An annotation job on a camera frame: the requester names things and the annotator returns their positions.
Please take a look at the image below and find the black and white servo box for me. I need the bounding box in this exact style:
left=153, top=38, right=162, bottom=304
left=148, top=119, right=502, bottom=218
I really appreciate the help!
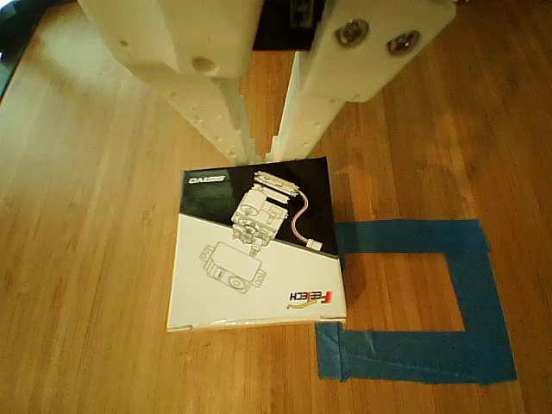
left=166, top=155, right=348, bottom=335

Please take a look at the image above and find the blue tape square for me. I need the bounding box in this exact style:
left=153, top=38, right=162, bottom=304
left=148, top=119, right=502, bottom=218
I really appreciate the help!
left=314, top=218, right=519, bottom=386

